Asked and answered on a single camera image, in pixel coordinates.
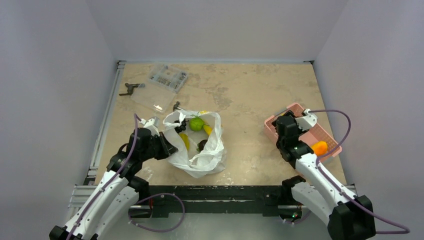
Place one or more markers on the dark purple fake fruit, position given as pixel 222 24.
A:
pixel 201 145

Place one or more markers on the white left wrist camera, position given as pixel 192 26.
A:
pixel 150 124

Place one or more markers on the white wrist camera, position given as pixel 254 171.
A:
pixel 307 121
pixel 150 124

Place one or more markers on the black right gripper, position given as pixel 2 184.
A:
pixel 284 124

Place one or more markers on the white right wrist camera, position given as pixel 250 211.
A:
pixel 307 121

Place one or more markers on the orange fake fruit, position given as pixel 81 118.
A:
pixel 320 148

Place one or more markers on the green fake apple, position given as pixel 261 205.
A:
pixel 196 124

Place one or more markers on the dark metal clamp tool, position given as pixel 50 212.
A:
pixel 131 88

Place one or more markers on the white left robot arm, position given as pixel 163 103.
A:
pixel 119 188

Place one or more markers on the white plastic bag lemon print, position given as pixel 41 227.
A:
pixel 197 164

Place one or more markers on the small black handled hammer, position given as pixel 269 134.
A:
pixel 177 107

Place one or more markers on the black fake grapes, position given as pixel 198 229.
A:
pixel 182 127

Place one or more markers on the clear plastic screw box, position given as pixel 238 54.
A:
pixel 160 87

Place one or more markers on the yellow fake banana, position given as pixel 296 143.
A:
pixel 185 140

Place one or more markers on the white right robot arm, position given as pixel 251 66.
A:
pixel 346 215

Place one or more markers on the pink plastic basket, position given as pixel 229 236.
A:
pixel 313 136

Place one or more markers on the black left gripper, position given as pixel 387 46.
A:
pixel 167 149

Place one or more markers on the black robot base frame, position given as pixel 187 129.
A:
pixel 266 200

